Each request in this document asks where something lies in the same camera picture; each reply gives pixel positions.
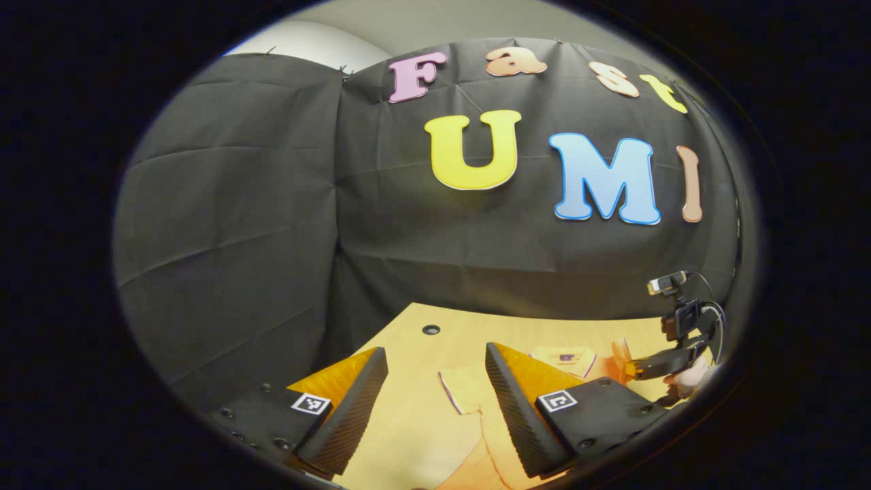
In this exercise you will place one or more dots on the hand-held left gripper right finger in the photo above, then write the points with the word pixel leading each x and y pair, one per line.
pixel 517 422

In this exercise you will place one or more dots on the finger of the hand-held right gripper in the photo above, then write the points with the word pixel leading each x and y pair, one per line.
pixel 670 363

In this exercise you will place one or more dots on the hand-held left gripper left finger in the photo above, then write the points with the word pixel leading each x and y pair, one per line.
pixel 354 415

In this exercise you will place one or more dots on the orange T-shirt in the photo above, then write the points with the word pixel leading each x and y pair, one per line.
pixel 469 449

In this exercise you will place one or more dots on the black table grommet hole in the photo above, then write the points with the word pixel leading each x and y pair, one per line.
pixel 431 329

